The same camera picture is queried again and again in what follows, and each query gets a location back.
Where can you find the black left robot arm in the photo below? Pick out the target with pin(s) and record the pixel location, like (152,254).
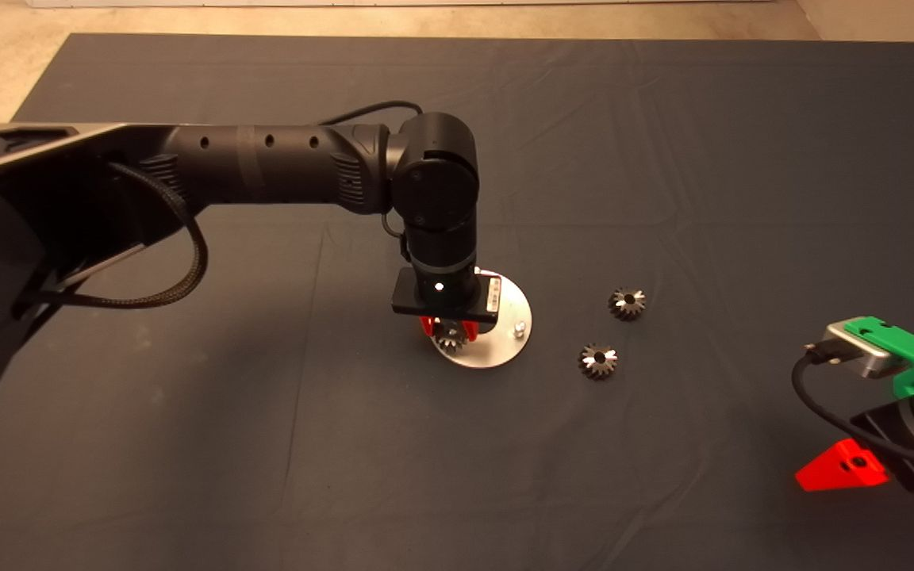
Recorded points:
(266,162)

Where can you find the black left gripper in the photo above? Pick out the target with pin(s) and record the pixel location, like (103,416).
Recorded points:
(445,300)

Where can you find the dark grey table cloth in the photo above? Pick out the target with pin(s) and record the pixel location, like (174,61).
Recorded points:
(663,159)

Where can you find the round metal carrier plate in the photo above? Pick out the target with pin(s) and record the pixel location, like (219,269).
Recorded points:
(497,345)

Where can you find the small steel planetary gear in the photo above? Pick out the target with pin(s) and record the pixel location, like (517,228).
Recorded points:
(627,304)
(451,341)
(597,362)

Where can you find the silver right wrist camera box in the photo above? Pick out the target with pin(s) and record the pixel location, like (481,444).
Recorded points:
(862,353)

